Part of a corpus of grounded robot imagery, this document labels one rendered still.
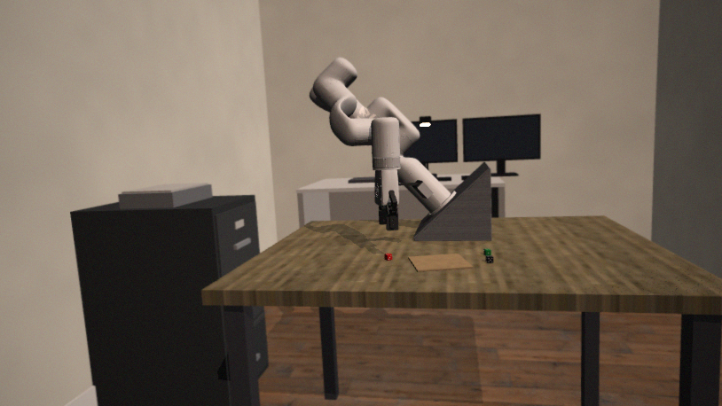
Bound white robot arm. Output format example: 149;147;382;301
310;58;456;218

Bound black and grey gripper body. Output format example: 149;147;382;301
373;168;400;207

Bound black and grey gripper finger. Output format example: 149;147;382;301
379;206;387;225
386;190;398;230

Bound tan square mat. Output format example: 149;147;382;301
408;254;474;272

